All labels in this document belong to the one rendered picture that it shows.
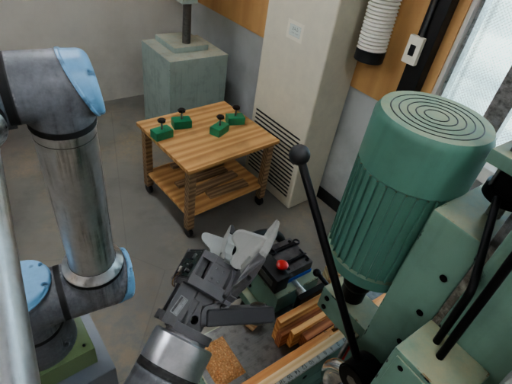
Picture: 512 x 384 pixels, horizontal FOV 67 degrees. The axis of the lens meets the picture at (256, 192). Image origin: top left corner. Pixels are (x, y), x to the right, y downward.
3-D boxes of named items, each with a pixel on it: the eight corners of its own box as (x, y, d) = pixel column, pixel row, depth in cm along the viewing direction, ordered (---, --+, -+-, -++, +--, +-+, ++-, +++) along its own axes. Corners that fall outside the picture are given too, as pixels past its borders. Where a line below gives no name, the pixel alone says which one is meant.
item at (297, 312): (335, 298, 104) (343, 280, 99) (339, 302, 103) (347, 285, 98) (270, 336, 92) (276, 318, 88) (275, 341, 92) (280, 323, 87)
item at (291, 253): (287, 246, 108) (291, 232, 104) (313, 274, 101) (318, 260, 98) (248, 264, 101) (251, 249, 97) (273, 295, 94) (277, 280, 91)
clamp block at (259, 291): (283, 263, 115) (289, 242, 109) (313, 297, 107) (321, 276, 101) (241, 283, 107) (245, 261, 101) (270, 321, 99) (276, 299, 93)
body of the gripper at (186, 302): (208, 244, 55) (164, 325, 50) (254, 273, 58) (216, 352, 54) (189, 244, 62) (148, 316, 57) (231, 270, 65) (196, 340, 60)
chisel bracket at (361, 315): (335, 296, 94) (345, 273, 88) (379, 343, 85) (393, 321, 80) (313, 308, 90) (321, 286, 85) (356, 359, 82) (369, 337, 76)
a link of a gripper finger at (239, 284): (260, 258, 54) (220, 302, 56) (268, 264, 54) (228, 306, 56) (254, 241, 58) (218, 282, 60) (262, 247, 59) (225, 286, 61)
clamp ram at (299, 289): (301, 286, 105) (308, 264, 99) (319, 306, 100) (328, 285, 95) (275, 299, 100) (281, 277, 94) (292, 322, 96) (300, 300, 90)
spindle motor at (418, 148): (366, 216, 86) (423, 82, 66) (433, 271, 75) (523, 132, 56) (306, 243, 76) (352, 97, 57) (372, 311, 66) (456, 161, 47)
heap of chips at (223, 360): (222, 336, 91) (222, 331, 90) (245, 372, 85) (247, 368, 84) (195, 350, 87) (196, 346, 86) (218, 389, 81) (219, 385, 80)
